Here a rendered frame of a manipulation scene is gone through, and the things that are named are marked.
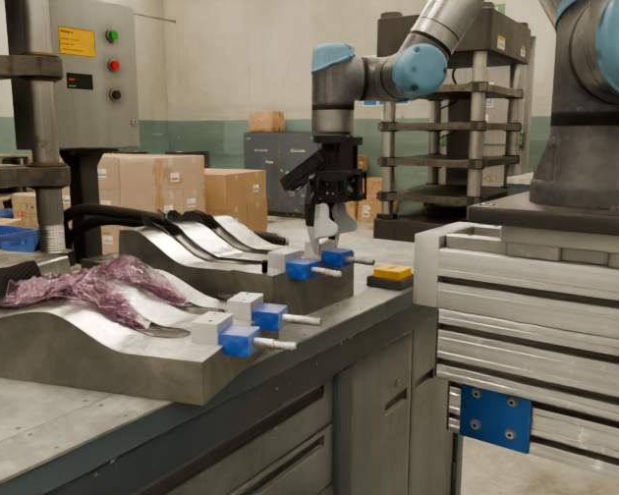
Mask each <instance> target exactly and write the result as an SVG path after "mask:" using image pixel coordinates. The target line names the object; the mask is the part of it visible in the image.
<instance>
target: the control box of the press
mask: <svg viewBox="0 0 619 495"><path fill-rule="evenodd" d="M48 2H49V16H50V29H51V44H52V53H53V54H55V55H56V56H59V57H60V59H62V60H63V70H64V78H62V79H61V80H60V81H58V82H55V83H54V85H55V99H56V113H57V127H58V140H59V155H60V157H61V158H62V160H63V161H64V163H65V164H68V166H70V171H71V183H70V199H71V206H75V205H78V204H85V203H94V204H99V188H98V172H97V165H98V163H99V161H100V159H101V157H102V155H103V153H104V152H108V154H114V152H116V151H119V150H118V149H123V148H139V146H141V143H140V122H139V102H138V81H137V60H136V40H135V20H134V8H132V7H128V6H123V5H118V4H113V3H108V2H103V1H99V0H48ZM4 3H5V15H6V27H7V38H8V50H9V55H18V54H21V53H22V52H25V51H24V39H23V26H22V14H21V1H20V0H4ZM11 86H12V98H13V110H14V122H15V134H16V146H17V150H31V138H30V125H29V112H28V89H27V82H24V81H23V80H11ZM70 249H74V250H75V260H76V263H77V264H81V259H83V258H88V257H94V256H99V255H103V253H102V238H101V226H100V227H96V228H93V229H91V230H89V231H87V232H85V233H84V234H82V235H81V236H80V237H79V238H78V239H77V240H76V241H75V242H74V248H73V245H71V247H70Z"/></svg>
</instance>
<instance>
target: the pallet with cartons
mask: <svg viewBox="0 0 619 495"><path fill-rule="evenodd" d="M204 179H205V185H204V187H205V209H206V215H207V214H209V215H213V216H216V215H226V216H230V217H232V218H234V219H236V220H238V221H239V222H241V223H242V224H243V225H245V226H246V227H247V228H248V229H250V230H251V231H260V232H267V200H266V171H265V170H241V169H206V168H204Z"/></svg>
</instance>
